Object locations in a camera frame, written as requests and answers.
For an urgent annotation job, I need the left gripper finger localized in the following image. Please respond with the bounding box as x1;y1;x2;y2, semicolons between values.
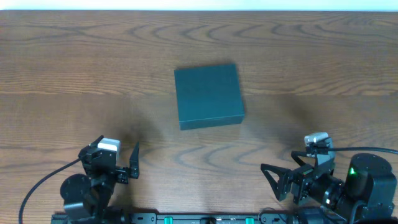
89;135;104;147
129;142;140;179

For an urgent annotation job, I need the left black cable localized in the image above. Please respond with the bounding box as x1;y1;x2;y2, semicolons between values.
17;157;85;224

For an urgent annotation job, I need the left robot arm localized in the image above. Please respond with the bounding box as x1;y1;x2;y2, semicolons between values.
60;136;140;223

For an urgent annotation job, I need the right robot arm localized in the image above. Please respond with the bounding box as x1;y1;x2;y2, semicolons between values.
261;144;397;223

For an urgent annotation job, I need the dark green gift box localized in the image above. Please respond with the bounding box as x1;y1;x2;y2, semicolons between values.
174;63;245;130

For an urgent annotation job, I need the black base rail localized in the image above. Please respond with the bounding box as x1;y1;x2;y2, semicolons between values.
51;212;299;224

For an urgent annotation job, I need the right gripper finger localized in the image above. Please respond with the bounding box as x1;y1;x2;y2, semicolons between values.
261;164;292;202
290;151;316;167

